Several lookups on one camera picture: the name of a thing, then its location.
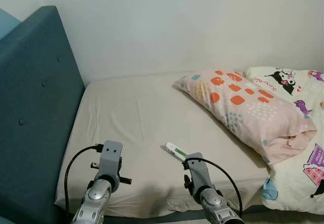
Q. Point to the white and green tube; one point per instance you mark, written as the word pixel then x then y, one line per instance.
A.
pixel 174 150

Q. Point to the pink spotted pillow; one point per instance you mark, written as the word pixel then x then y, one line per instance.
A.
pixel 253 115

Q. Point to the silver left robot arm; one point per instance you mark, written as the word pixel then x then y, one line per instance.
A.
pixel 93 204

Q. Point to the beige sheeted mattress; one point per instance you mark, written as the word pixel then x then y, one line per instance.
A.
pixel 142 113

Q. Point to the blue upholstered bed headboard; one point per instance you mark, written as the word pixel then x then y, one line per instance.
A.
pixel 35 92

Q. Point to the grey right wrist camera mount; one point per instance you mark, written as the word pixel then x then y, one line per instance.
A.
pixel 199 171

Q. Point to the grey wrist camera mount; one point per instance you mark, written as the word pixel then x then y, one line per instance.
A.
pixel 111 155
pixel 199 171

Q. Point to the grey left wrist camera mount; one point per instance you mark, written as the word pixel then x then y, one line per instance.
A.
pixel 111 155

